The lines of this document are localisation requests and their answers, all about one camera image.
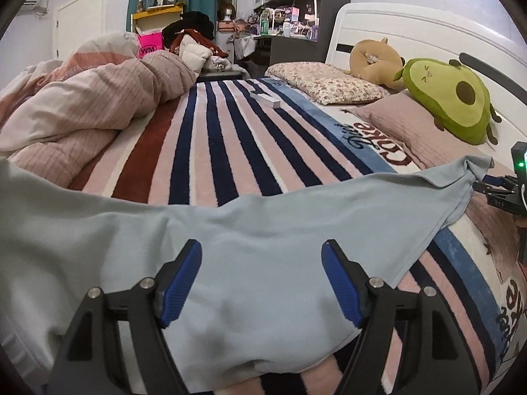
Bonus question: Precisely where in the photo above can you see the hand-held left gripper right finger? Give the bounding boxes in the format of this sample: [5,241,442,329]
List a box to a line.
[321,239,482,395]

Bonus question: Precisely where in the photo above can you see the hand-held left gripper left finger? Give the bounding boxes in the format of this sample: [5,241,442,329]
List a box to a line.
[45,239,202,395]

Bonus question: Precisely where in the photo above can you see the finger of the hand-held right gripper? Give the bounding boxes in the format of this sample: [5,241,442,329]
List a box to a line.
[472,175,521,215]

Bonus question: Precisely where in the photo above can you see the light blue pants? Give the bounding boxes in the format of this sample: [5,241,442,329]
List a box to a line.
[0,154,495,393]

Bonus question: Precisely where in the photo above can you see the green avocado plush toy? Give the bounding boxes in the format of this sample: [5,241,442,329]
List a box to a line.
[393,58,503,145]

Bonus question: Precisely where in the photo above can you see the pink ribbed pillow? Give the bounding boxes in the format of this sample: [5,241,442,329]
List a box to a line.
[350,91,495,169]

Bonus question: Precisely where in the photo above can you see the striped printed blanket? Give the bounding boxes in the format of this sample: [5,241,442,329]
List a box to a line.
[66,76,527,395]

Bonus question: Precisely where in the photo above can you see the white bed headboard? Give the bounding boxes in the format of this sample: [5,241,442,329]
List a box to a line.
[325,2,527,103]

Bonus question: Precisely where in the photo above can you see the brown plush toy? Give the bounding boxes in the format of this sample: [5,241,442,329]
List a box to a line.
[349,38,406,90]

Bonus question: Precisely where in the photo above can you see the small white box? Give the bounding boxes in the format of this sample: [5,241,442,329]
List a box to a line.
[250,91,281,110]

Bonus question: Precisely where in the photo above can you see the floral pillow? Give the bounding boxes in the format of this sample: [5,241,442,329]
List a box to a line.
[264,62,392,105]

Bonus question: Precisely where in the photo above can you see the pink and white duvet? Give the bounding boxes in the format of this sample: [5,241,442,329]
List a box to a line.
[0,31,198,190]

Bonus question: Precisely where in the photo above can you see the white puffer jacket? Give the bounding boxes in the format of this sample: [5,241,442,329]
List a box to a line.
[179,35,231,75]

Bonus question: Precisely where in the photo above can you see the pink shopping bag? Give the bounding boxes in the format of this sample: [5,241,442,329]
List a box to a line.
[138,32,164,59]

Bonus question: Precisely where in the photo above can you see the dark bookshelf with items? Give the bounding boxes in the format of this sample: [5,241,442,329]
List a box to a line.
[253,0,352,52]

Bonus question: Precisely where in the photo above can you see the reddish brown garment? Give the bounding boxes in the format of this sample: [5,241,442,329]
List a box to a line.
[171,29,229,58]

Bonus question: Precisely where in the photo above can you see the black clothes pile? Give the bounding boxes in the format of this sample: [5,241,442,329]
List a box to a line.
[162,12,215,48]

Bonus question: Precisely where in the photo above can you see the mannequin head with wig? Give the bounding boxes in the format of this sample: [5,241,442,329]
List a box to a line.
[217,2,237,31]

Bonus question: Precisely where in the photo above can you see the yellow shelf unit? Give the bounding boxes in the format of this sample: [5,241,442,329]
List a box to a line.
[131,2,186,34]

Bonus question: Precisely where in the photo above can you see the white door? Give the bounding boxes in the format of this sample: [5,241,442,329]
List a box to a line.
[55,0,105,60]

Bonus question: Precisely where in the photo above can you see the white air conditioner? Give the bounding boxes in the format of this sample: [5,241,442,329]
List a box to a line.
[22,0,50,16]

